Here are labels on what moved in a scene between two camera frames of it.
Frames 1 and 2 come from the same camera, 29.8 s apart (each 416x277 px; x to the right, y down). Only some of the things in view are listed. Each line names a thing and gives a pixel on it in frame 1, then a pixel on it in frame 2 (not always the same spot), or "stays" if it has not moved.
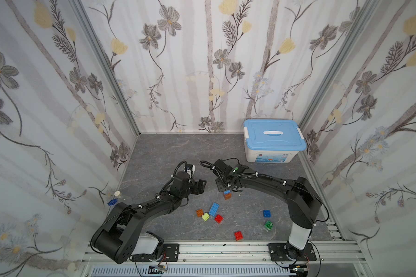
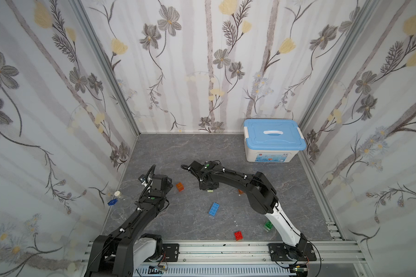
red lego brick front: x=238 y=235 stays
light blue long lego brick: x=214 y=208 stays
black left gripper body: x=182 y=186 to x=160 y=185
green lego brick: x=268 y=225 stays
